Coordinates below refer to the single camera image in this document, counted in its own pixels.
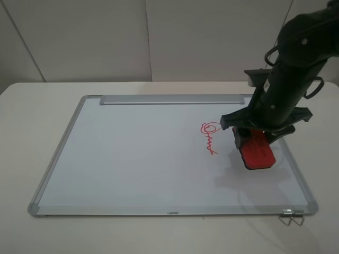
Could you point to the metal hanging clip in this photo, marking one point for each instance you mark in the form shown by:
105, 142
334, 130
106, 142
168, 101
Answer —
286, 216
298, 217

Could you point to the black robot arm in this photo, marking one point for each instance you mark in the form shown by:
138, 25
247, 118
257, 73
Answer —
304, 46

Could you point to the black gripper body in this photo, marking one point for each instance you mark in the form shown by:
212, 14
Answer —
273, 106

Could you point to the red whiteboard eraser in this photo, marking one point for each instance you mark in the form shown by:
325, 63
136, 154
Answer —
257, 153

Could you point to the white aluminium-framed whiteboard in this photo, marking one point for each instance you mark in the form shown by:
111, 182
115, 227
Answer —
163, 155

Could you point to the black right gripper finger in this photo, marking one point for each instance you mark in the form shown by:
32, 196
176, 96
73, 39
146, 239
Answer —
274, 136

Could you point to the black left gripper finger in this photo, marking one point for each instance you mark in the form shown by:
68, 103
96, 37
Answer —
242, 136

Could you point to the right metal hanging clip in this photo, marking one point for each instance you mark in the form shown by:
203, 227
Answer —
298, 217

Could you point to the left metal hanging clip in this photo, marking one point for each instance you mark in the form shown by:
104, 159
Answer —
286, 216

